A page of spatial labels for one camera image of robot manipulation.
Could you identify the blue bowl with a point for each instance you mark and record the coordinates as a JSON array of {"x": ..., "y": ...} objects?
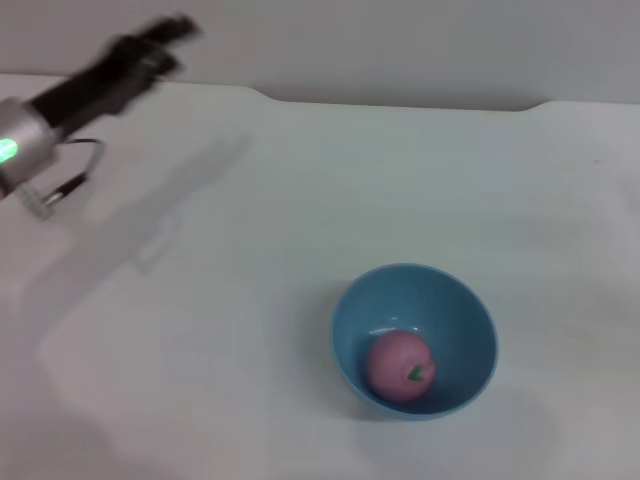
[{"x": 450, "y": 320}]

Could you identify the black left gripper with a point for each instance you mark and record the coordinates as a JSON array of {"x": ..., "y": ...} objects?
[{"x": 95, "y": 85}]

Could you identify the pink toy peach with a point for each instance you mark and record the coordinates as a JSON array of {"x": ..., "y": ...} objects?
[{"x": 395, "y": 365}]

